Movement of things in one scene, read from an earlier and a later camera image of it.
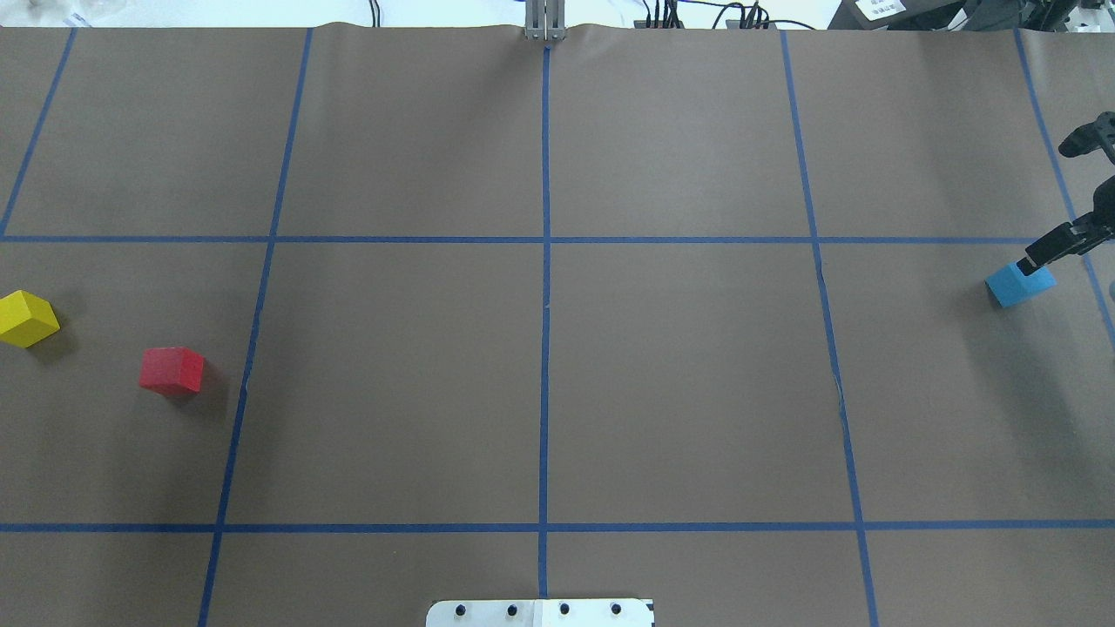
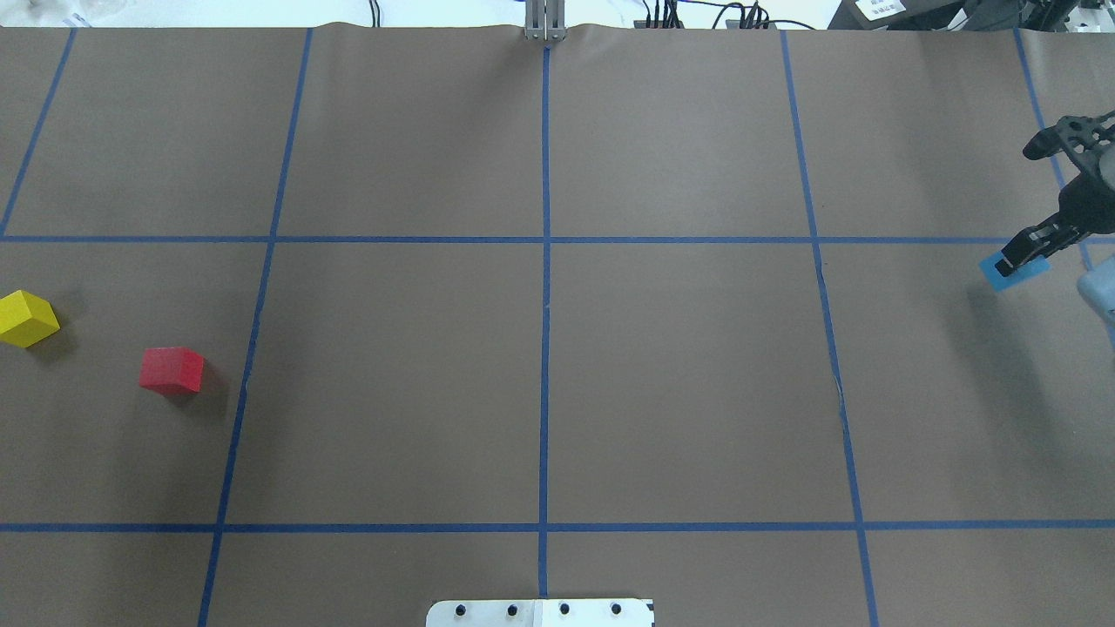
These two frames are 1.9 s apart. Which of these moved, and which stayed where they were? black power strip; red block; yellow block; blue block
Moved: blue block
Stayed: black power strip; yellow block; red block
